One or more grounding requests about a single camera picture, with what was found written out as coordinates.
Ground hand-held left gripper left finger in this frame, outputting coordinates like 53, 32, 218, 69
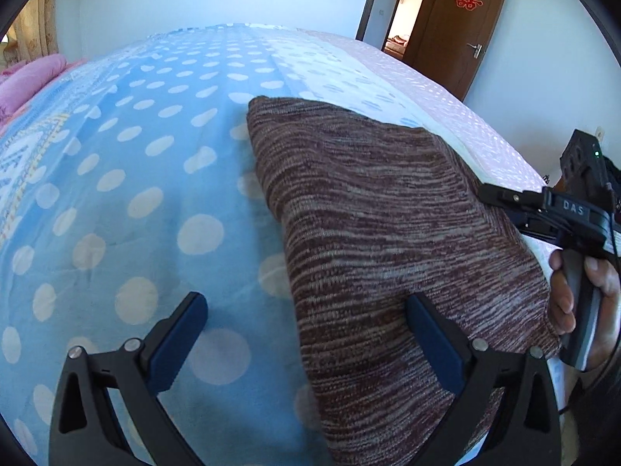
50, 292, 209, 466

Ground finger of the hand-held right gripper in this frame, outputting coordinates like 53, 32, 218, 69
478, 182, 546, 213

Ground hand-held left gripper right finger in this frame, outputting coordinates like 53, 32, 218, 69
406, 292, 573, 466

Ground brown knitted sweater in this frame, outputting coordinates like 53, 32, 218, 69
246, 96, 561, 466

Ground person's right hand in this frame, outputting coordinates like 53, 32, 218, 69
548, 249, 621, 366

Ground brown wooden door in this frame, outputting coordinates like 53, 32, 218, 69
406, 0, 512, 103

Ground blue polka dot blanket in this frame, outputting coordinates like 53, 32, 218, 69
0, 23, 486, 466

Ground pink folded quilt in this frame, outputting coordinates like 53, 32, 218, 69
0, 53, 69, 124

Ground yellow curtain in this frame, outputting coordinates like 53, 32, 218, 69
0, 0, 60, 71

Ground door frame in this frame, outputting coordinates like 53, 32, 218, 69
356, 0, 387, 43

